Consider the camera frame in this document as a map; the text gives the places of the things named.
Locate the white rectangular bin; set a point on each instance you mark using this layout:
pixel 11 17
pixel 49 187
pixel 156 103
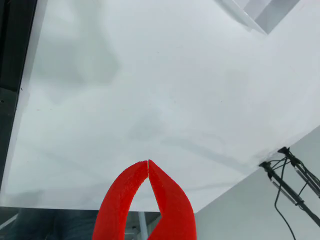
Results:
pixel 272 15

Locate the black tall boom stand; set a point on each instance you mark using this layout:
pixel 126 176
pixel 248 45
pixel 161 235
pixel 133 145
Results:
pixel 285 187

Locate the black camera boom stand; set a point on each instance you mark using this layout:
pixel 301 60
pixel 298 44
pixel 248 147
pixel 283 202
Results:
pixel 303 172

